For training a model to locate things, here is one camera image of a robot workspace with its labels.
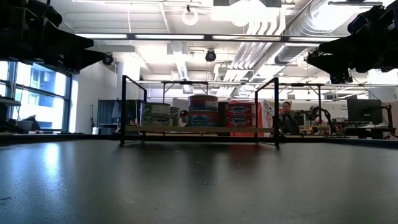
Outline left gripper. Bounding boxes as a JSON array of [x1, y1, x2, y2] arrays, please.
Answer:
[[18, 18, 106, 74]]

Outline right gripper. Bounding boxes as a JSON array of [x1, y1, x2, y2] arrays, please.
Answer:
[[313, 29, 398, 77]]

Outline tin can pale lid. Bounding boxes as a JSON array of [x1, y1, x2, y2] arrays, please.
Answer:
[[141, 102, 172, 116]]

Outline red label tuna can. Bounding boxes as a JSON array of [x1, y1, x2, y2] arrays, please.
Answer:
[[224, 103, 257, 116], [224, 114, 258, 129]]

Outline blue label tuna can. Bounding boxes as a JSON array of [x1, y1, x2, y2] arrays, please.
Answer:
[[187, 111, 219, 128], [188, 95, 219, 112]]

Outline wooden shelf black metal legs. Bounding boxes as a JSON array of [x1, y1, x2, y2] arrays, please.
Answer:
[[119, 75, 280, 147]]

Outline black computer monitor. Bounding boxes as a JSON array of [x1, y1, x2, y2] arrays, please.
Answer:
[[346, 98, 384, 126]]

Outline blue partition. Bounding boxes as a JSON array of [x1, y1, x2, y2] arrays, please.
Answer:
[[97, 99, 125, 126]]

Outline large window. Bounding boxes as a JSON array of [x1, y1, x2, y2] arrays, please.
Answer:
[[0, 60, 75, 130]]

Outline wooden crate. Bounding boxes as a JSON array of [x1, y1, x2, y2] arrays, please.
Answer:
[[298, 124, 333, 136]]

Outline person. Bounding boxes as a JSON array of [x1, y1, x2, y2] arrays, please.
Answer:
[[179, 110, 189, 128], [277, 101, 302, 135]]

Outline floral cloth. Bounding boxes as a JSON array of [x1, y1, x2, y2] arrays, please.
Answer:
[[262, 99, 275, 129]]

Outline orange fabric panel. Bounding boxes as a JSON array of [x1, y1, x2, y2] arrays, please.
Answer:
[[228, 100, 266, 138]]

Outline long ceiling light bar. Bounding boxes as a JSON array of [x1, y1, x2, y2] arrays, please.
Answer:
[[76, 33, 343, 44]]

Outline black table mat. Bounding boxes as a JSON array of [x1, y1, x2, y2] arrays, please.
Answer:
[[0, 138, 398, 224]]

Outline black metal table frame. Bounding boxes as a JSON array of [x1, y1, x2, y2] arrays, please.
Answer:
[[0, 132, 398, 149]]

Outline distant black metal frame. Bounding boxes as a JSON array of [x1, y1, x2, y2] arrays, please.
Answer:
[[161, 80, 210, 104]]

